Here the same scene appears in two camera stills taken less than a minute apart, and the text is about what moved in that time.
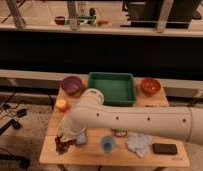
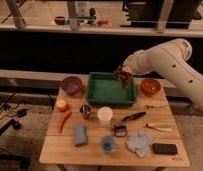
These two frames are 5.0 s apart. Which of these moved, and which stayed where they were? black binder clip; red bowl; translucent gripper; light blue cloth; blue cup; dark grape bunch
Moved: translucent gripper; dark grape bunch
Stayed: blue cup; black binder clip; light blue cloth; red bowl
